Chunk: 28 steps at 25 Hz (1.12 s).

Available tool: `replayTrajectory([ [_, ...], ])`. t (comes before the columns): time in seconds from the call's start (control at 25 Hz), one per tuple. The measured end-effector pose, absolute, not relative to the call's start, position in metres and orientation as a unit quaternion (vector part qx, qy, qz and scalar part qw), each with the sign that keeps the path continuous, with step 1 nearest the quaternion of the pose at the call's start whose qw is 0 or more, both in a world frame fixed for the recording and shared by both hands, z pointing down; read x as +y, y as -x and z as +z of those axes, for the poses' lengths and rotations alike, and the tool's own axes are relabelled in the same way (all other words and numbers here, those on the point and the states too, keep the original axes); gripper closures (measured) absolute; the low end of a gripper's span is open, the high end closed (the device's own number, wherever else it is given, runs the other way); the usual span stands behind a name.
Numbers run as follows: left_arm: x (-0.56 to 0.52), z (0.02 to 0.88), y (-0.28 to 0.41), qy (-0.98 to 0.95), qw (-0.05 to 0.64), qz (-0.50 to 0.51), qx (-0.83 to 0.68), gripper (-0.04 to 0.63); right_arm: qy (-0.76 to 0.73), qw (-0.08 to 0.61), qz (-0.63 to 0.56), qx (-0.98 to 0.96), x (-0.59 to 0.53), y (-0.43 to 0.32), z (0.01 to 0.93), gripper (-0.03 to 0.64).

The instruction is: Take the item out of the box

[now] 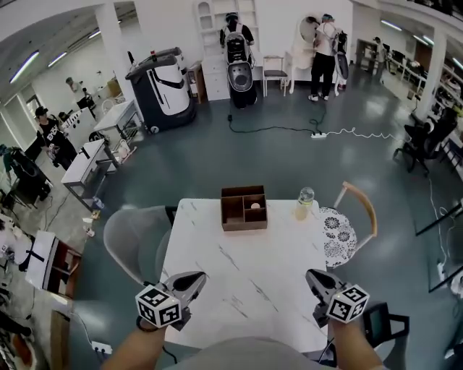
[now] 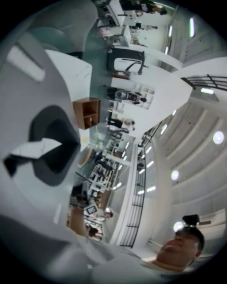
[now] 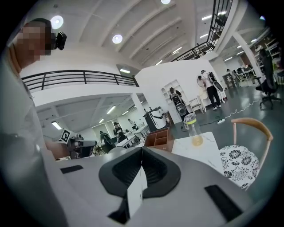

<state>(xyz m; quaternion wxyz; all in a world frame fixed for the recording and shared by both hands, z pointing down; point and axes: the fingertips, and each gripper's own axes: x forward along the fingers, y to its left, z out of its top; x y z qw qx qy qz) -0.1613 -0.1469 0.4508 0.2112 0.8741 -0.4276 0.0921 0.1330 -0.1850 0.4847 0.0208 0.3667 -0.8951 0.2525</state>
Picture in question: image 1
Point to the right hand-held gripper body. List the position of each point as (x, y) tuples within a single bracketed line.
[(347, 303)]

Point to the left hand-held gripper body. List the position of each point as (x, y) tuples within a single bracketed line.
[(157, 307)]

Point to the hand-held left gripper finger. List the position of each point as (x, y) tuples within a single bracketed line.
[(186, 279), (191, 291)]

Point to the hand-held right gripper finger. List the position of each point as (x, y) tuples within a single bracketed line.
[(325, 279), (320, 292)]

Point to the brown wooden compartment box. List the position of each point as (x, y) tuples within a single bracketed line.
[(233, 222)]

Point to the person's left forearm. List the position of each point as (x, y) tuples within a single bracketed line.
[(141, 350)]

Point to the floral seat cushion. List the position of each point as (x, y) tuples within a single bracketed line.
[(338, 235)]

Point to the white power strip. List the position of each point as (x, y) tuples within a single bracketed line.
[(101, 347), (319, 136)]

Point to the grey upholstered chair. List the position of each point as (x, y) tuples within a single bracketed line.
[(130, 235)]

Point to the clear bottle green band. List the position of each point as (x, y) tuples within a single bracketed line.
[(304, 209)]

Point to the wooden back chair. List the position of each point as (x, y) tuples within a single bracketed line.
[(369, 206)]

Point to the small bottle red label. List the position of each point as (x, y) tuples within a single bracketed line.
[(89, 231)]

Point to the clear plastic water bottle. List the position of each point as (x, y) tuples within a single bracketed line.
[(98, 203)]

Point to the white top red cabinet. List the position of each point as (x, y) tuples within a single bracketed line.
[(43, 260)]

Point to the white plastic jug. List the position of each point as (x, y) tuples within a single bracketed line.
[(124, 150)]

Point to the black office chair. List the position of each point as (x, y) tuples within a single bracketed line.
[(416, 144)]

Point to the white sink table arched faucet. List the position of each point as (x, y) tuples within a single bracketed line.
[(115, 115)]

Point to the dark grey white machine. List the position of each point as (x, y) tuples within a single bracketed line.
[(144, 97)]

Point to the narrow wooden cabinet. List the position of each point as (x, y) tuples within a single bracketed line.
[(197, 83)]

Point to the white shelf cabinet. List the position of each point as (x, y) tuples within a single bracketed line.
[(213, 72)]

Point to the white chair dark seat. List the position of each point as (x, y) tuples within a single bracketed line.
[(275, 73)]

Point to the black white backpack rig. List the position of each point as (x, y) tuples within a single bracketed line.
[(238, 72), (341, 61)]

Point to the white vanity with oval mirror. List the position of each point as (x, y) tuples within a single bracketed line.
[(300, 58)]

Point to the black balcony railing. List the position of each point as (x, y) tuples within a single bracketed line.
[(441, 7)]

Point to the white desk black frame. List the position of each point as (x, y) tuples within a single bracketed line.
[(434, 224)]

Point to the white sink table grey frame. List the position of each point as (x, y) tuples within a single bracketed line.
[(85, 162)]

